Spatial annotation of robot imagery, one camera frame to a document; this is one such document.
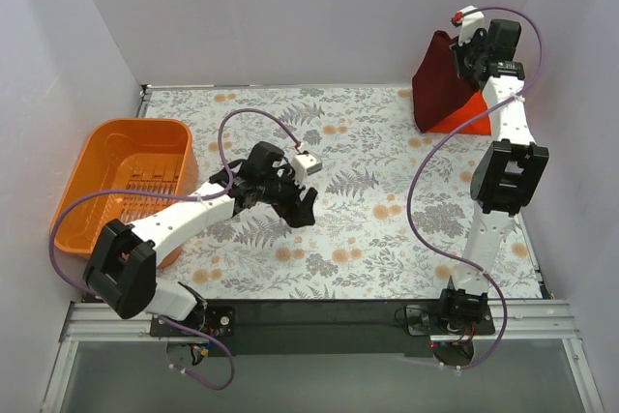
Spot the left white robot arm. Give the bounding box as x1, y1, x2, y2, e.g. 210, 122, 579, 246
83, 141, 322, 336

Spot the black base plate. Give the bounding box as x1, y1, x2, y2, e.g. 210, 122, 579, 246
149, 298, 496, 359

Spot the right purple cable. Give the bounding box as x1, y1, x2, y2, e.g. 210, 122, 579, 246
404, 6, 545, 371

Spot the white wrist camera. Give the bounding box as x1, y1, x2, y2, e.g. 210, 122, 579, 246
452, 6, 486, 45
290, 152, 323, 187

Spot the floral table mat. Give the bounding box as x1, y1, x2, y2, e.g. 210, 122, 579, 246
144, 87, 489, 299

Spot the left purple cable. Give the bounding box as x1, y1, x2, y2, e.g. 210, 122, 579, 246
47, 107, 304, 390

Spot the folded orange t shirt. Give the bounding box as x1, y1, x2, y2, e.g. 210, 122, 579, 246
428, 91, 491, 135

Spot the orange plastic basket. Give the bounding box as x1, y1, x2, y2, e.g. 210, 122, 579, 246
54, 118, 198, 259

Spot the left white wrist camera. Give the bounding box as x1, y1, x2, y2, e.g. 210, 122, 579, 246
290, 152, 323, 187

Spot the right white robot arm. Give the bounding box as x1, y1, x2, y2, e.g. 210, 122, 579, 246
437, 14, 549, 334

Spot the aluminium frame rail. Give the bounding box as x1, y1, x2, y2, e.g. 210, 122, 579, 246
60, 300, 580, 342

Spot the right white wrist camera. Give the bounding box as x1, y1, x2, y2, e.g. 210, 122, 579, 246
452, 6, 486, 45

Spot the purple cable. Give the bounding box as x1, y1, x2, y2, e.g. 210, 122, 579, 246
47, 107, 304, 390
404, 6, 545, 371

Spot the maroon t shirt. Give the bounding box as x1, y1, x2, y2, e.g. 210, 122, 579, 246
412, 30, 480, 133

